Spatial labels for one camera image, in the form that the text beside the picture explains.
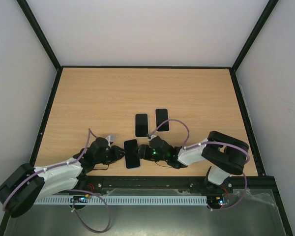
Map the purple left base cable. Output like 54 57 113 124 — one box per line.
70 189 113 233

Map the white slotted cable duct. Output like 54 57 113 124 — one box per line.
35 195 207 206

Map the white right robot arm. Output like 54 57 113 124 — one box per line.
134 131 250 193

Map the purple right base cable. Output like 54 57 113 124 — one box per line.
206 172 248 212

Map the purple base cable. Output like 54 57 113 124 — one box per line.
70 189 113 233
206 172 248 212

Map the pink phone case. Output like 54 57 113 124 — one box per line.
154 108 170 133

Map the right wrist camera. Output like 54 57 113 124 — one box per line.
147 134 156 142

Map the black front frame rail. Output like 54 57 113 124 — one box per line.
56 175 276 195

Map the blue-edged black phone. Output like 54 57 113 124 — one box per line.
155 108 170 132

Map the beige phone case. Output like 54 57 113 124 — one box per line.
134 113 149 138

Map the lilac phone case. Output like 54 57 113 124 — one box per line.
123 139 142 170

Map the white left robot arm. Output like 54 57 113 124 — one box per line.
0 137 125 218

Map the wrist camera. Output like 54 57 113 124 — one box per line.
147 134 156 142
105 135 116 146

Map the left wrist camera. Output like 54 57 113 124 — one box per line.
105 135 116 146

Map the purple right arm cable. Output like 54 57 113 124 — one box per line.
148 119 250 168

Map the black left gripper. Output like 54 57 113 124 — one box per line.
94 146 127 165

